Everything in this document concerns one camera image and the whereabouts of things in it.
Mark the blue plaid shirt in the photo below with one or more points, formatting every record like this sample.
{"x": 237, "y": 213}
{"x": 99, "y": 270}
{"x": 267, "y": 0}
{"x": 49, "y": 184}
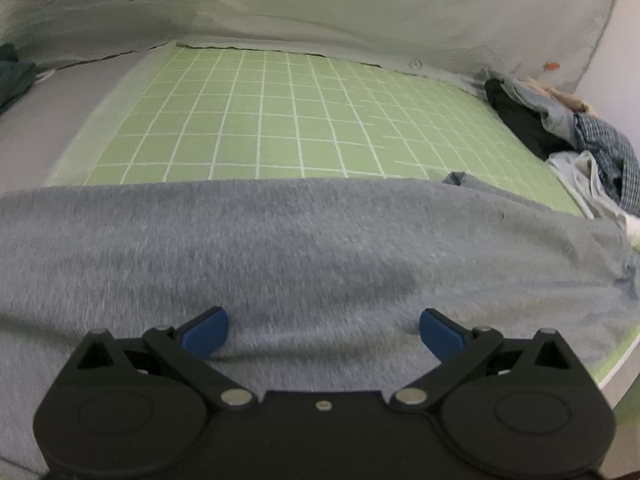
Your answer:
{"x": 612, "y": 160}

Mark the green grid cutting mat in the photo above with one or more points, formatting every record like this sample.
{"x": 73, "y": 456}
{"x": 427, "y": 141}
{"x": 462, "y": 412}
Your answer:
{"x": 300, "y": 110}

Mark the light grey fleece garment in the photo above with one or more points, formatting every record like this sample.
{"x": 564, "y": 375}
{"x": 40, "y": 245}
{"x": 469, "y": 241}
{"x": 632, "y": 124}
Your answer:
{"x": 300, "y": 260}

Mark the dark blue-grey garment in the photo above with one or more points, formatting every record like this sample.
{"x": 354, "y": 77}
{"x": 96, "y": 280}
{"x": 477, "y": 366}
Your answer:
{"x": 12, "y": 77}

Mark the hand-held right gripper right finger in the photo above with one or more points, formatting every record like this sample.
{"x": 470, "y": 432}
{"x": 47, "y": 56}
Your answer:
{"x": 440, "y": 332}

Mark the carrot print grey blanket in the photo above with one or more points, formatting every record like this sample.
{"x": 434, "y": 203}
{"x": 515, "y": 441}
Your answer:
{"x": 350, "y": 5}

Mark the white garment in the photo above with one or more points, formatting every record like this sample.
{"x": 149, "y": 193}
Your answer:
{"x": 575, "y": 175}

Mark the black garment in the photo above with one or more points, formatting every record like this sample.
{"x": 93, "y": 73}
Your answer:
{"x": 522, "y": 120}

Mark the beige cloth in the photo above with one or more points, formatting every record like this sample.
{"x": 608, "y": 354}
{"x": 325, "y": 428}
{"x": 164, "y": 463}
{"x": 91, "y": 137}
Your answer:
{"x": 565, "y": 95}

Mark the light blue garment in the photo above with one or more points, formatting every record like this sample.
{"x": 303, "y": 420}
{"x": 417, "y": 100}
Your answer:
{"x": 555, "y": 110}

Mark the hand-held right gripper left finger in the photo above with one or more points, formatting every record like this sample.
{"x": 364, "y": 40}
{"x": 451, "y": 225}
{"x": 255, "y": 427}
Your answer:
{"x": 207, "y": 332}

